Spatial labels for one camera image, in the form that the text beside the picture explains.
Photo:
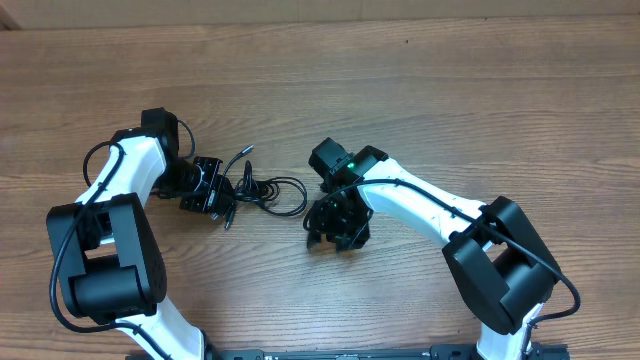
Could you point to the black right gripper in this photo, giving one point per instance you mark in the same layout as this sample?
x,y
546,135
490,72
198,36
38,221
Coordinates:
x,y
319,223

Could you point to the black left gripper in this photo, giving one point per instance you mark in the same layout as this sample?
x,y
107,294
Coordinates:
x,y
217,190

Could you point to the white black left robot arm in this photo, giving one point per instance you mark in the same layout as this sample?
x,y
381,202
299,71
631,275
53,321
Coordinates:
x,y
108,271

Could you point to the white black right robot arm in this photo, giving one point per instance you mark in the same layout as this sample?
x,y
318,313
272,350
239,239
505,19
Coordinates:
x,y
502,268

